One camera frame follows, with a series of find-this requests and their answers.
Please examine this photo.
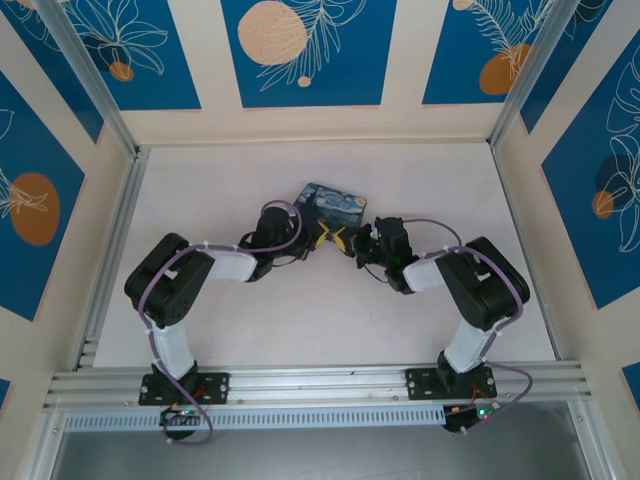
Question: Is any box with starry night print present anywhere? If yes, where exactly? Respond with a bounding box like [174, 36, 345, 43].
[292, 182, 369, 232]

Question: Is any aluminium mounting rail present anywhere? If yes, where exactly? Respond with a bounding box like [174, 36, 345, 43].
[42, 362, 596, 414]

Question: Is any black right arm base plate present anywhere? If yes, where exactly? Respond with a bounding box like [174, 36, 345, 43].
[407, 367, 499, 401]

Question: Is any aluminium side rail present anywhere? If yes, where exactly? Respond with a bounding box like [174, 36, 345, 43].
[492, 144, 566, 362]
[74, 147, 151, 371]

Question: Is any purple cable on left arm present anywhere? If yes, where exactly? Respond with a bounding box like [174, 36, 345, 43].
[139, 199, 304, 446]

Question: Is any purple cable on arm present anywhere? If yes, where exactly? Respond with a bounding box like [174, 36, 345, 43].
[139, 199, 304, 446]
[402, 217, 534, 437]

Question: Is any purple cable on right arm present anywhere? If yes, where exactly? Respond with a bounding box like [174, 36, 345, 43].
[402, 217, 534, 437]

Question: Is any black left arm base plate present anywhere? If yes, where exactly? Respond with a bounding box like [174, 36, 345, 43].
[138, 372, 231, 407]

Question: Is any grey slotted cable duct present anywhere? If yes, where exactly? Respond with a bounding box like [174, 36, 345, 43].
[64, 405, 446, 430]

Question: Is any aluminium frame post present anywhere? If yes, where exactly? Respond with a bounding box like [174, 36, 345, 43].
[489, 0, 586, 149]
[37, 0, 140, 157]

